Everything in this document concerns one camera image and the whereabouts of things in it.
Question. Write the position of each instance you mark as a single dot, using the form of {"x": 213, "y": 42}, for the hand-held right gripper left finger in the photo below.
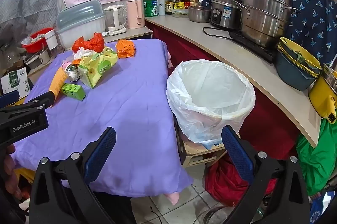
{"x": 101, "y": 155}

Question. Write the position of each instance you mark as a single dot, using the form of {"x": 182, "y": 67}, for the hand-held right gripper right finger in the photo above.
{"x": 237, "y": 155}

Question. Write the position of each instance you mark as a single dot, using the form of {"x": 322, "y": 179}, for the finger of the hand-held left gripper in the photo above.
{"x": 42, "y": 101}
{"x": 8, "y": 99}

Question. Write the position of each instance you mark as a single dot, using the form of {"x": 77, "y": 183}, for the small green box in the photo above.
{"x": 73, "y": 91}

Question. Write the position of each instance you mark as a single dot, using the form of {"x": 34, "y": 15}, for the pink flower-print paper cup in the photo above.
{"x": 71, "y": 73}

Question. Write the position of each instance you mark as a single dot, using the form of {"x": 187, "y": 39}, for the white tissue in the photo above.
{"x": 83, "y": 53}

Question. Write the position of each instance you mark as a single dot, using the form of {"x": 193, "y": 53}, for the bin with white plastic liner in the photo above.
{"x": 210, "y": 97}

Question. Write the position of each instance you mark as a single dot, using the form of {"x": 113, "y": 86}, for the green tissue pack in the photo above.
{"x": 101, "y": 68}

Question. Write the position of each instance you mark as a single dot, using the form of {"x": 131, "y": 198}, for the red plastic bag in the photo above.
{"x": 89, "y": 42}

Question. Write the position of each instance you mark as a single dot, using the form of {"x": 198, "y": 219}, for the orange snack packet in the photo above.
{"x": 125, "y": 48}

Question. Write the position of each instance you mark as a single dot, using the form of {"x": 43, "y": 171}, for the person's left hand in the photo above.
{"x": 8, "y": 168}

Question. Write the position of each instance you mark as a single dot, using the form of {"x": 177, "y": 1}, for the white printed cardboard box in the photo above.
{"x": 14, "y": 81}

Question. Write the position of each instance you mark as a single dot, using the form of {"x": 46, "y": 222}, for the red cloth bundle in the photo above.
{"x": 223, "y": 181}

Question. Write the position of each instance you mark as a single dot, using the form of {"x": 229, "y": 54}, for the wooden stool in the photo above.
{"x": 194, "y": 153}

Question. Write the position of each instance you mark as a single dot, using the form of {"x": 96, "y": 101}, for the dark red curtain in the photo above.
{"x": 268, "y": 121}

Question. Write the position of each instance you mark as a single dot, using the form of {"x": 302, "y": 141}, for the purple bed sheet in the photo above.
{"x": 126, "y": 108}

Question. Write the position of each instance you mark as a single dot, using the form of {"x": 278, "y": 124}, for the red plastic basin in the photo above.
{"x": 35, "y": 42}

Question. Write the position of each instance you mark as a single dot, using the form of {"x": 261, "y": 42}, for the white blender cup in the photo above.
{"x": 51, "y": 41}

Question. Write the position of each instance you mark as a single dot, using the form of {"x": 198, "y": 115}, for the clear glass jar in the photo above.
{"x": 213, "y": 216}

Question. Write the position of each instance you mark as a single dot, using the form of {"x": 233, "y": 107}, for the pink cloth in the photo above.
{"x": 172, "y": 198}

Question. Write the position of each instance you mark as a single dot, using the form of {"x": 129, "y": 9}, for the green plastic bag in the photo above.
{"x": 318, "y": 160}

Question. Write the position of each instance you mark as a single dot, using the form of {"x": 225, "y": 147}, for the white dish rack grey lid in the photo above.
{"x": 79, "y": 26}

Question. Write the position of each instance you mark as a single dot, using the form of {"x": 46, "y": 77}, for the blue printed bag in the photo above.
{"x": 322, "y": 209}

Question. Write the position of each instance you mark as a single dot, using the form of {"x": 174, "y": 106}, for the stack of yellow blue bowls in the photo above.
{"x": 295, "y": 71}

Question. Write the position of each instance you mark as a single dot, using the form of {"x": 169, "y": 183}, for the yellow electric pot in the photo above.
{"x": 322, "y": 92}

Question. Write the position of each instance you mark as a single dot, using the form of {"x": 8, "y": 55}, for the black induction cooker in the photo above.
{"x": 252, "y": 48}

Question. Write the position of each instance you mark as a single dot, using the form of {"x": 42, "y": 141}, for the white glass kettle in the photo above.
{"x": 114, "y": 18}

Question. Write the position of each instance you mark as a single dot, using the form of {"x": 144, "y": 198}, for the pink electric kettle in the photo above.
{"x": 134, "y": 14}

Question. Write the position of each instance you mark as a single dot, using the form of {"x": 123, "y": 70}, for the large steel steamer pot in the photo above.
{"x": 266, "y": 18}

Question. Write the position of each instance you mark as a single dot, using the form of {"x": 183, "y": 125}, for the steel rice cooker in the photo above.
{"x": 226, "y": 13}

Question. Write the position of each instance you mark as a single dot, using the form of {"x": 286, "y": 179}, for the green tin can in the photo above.
{"x": 150, "y": 6}

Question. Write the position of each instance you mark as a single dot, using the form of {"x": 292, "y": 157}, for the small steel pot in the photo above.
{"x": 198, "y": 14}

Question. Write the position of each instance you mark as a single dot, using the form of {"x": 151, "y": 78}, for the clear food container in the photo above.
{"x": 180, "y": 13}

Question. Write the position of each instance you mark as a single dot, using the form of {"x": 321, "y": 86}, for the white thermos bottle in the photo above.
{"x": 162, "y": 5}

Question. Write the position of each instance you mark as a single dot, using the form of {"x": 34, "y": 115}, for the blue leaf-print cloth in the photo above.
{"x": 316, "y": 18}

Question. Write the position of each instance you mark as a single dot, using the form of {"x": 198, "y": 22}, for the dark soy sauce bottle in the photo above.
{"x": 169, "y": 5}

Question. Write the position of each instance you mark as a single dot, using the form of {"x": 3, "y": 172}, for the yellow label jar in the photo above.
{"x": 179, "y": 6}

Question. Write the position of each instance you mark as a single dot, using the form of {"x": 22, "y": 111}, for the yellow seasoning bottle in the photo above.
{"x": 194, "y": 0}

